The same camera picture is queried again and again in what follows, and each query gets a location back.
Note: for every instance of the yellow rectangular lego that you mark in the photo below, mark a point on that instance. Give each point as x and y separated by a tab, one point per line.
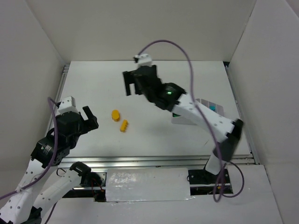
124	126

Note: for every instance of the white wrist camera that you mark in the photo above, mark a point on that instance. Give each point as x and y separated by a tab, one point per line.
143	59
67	104

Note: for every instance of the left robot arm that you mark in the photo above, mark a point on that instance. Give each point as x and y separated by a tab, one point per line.
28	204

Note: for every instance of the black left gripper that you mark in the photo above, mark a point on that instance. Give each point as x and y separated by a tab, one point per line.
86	122

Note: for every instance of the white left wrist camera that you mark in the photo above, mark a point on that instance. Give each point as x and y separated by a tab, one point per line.
67	104

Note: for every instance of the small green square lego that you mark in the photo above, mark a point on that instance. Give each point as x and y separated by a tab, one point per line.
175	115

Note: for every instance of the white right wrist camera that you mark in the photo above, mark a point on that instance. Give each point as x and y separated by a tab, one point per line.
143	59

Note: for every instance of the yellow round lego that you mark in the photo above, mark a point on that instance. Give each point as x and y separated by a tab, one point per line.
115	115

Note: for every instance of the white foil-taped panel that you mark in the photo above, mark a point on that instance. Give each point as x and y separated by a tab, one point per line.
150	185

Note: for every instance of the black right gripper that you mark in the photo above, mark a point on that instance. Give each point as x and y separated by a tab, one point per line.
136	79

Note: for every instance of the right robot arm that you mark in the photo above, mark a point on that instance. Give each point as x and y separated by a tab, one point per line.
171	97

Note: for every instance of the aluminium table rail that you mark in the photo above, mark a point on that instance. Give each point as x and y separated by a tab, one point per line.
136	162

